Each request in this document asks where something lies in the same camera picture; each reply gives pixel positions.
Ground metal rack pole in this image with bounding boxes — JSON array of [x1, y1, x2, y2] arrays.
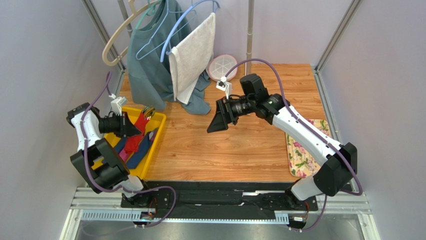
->
[[246, 0, 255, 60], [117, 0, 133, 37]]

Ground left metal rack pole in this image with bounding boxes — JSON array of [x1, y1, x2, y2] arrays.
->
[[117, 0, 133, 37]]

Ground floral tray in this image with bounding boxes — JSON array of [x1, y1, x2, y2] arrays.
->
[[286, 134, 320, 178]]

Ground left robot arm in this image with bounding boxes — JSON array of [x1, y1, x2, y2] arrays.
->
[[66, 102, 144, 203]]

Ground red paper napkin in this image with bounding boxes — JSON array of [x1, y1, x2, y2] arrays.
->
[[123, 112, 150, 154]]

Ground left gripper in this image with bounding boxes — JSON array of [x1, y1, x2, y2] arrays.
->
[[97, 111, 141, 139]]

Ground green hanger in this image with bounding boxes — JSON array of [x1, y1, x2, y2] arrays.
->
[[135, 0, 165, 30]]

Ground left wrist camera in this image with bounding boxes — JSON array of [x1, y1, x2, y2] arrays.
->
[[108, 94, 128, 116]]

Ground gold spoon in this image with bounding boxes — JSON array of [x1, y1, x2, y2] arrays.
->
[[142, 105, 156, 120]]

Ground pink white mesh bag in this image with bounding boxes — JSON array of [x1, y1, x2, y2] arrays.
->
[[206, 54, 238, 82]]

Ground navy blue cloth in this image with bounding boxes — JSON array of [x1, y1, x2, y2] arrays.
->
[[114, 128, 159, 169]]

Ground white towel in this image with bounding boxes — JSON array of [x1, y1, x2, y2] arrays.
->
[[168, 13, 216, 104]]

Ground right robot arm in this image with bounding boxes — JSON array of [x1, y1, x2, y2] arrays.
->
[[207, 73, 358, 201]]

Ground pink cloth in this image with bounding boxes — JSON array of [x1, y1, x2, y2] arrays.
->
[[119, 149, 130, 163]]

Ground teal sweatshirt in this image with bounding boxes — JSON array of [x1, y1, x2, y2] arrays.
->
[[127, 0, 211, 115]]

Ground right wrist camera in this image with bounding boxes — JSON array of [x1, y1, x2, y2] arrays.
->
[[216, 76, 233, 99]]

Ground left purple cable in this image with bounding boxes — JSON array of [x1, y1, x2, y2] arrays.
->
[[79, 70, 177, 229]]

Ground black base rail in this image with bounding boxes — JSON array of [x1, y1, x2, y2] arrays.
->
[[120, 180, 319, 220]]

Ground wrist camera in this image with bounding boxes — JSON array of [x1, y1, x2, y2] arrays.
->
[[108, 94, 128, 116], [216, 76, 233, 99]]

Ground blue hanger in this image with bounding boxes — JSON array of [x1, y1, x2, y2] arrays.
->
[[135, 0, 221, 63]]

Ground beige hanger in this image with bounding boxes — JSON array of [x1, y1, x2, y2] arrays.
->
[[101, 0, 152, 67]]

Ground yellow plastic bin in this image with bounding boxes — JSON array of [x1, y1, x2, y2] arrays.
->
[[104, 112, 166, 180]]

